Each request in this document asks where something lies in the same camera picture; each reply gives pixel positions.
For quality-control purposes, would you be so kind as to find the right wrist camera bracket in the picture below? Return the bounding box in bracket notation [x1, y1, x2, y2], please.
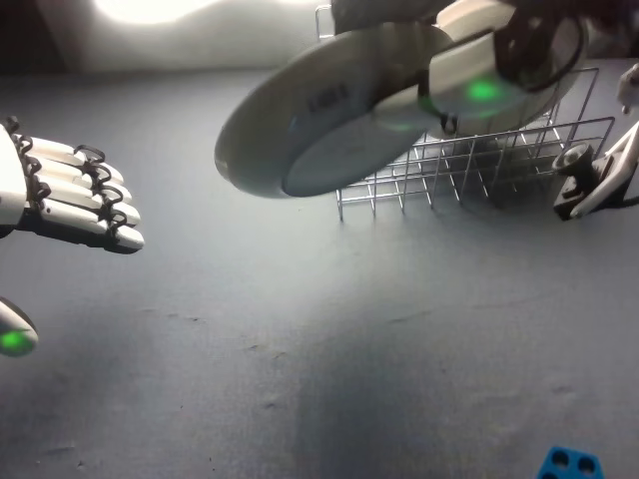
[551, 64, 639, 221]

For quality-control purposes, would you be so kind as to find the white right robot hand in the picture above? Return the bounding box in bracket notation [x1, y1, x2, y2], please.
[331, 0, 620, 134]

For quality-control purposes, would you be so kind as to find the white backdrop cloth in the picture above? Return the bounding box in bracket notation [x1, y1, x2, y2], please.
[0, 0, 639, 76]

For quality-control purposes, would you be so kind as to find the wire dish rack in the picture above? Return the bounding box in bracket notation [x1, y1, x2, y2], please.
[316, 3, 616, 224]

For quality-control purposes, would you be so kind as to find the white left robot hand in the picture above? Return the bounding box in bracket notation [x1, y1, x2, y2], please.
[0, 115, 146, 358]

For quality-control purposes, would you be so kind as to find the blue pentagon block with holes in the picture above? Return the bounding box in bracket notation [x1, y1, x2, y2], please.
[536, 445, 608, 479]

